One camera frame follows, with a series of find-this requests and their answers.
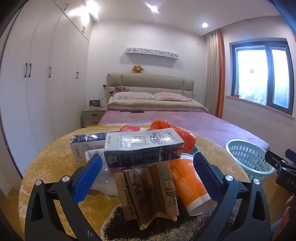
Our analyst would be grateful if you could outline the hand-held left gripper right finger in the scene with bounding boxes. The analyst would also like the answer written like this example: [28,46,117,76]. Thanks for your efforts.
[193,152,272,241]

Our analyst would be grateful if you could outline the grey white milk carton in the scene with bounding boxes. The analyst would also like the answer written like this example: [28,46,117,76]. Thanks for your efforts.
[104,128,185,169]

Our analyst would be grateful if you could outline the folded beige quilt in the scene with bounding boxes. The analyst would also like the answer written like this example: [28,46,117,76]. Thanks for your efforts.
[107,96,208,112]

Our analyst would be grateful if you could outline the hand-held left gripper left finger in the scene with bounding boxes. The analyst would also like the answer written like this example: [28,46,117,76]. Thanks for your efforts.
[24,153,103,241]

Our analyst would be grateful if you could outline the yellow panda printed blanket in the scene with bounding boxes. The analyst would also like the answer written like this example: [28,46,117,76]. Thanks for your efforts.
[18,126,279,241]

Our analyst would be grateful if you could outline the brown paper carton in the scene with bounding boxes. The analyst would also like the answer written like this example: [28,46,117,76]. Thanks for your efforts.
[114,162,180,230]

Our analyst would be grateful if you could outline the orange white paper cup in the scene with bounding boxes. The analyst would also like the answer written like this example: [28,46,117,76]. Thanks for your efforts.
[168,155,218,216]

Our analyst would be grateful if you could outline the dark framed window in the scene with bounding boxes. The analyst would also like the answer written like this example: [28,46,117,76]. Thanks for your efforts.
[232,40,293,115]

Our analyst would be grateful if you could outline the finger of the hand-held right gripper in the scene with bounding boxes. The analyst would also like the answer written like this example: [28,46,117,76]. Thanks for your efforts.
[265,150,287,174]
[285,149,296,163]

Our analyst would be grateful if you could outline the bed with purple cover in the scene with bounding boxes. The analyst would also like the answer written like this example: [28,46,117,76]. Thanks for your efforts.
[97,109,270,152]

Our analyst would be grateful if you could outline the orange plastic bag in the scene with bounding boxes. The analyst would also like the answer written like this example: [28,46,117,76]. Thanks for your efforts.
[150,119,196,154]

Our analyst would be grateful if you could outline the floral cushion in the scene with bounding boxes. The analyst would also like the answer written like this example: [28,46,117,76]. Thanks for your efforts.
[109,86,129,95]

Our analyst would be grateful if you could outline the pale green plastic basket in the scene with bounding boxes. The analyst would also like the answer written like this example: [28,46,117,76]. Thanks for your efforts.
[225,139,276,181]

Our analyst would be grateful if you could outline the blue white milk carton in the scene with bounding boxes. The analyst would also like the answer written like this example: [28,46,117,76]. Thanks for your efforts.
[70,133,109,162]

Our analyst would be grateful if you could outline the pink pillow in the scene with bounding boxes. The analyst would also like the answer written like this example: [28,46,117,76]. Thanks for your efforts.
[153,92,193,103]

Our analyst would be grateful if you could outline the beige nightstand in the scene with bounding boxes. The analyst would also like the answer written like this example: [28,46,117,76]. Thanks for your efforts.
[83,107,107,128]

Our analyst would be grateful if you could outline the beige padded headboard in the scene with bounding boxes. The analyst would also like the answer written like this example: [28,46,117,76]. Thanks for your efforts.
[107,72,194,105]

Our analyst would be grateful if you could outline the red white paper cup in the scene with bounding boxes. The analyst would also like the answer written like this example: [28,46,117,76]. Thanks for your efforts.
[120,125,142,134]

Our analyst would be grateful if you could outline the beige orange curtain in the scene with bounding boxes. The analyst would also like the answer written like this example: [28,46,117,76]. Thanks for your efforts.
[206,29,226,118]

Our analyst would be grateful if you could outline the person's right hand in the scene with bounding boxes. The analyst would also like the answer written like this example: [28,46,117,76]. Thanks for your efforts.
[280,197,296,232]

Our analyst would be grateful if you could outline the purple pillow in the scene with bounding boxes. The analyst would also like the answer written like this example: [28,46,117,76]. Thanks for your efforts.
[112,92,154,101]

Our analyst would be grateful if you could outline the white wardrobe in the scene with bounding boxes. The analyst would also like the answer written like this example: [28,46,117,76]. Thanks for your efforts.
[0,0,93,186]

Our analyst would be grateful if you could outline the white patterned wall shelf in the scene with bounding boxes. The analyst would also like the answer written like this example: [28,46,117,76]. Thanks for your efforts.
[126,47,180,61]

